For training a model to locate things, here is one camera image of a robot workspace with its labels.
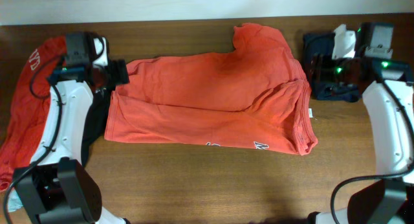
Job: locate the folded navy blue garment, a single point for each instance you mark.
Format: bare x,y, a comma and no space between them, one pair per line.
322,43

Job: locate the black garment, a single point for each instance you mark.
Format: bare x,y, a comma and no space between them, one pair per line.
95,122

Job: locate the light blue garment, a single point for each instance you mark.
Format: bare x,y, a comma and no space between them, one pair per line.
14,202

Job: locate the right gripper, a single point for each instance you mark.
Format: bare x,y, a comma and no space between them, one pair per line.
319,70

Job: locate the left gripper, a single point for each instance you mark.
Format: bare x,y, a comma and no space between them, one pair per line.
118,72

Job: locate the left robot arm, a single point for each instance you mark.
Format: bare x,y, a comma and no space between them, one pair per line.
55,187

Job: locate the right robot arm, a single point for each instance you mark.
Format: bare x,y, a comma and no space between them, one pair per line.
386,88

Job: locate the red mesh jersey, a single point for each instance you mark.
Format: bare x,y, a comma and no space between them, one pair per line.
28,114

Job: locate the orange soccer t-shirt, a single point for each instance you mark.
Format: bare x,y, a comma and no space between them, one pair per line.
255,97

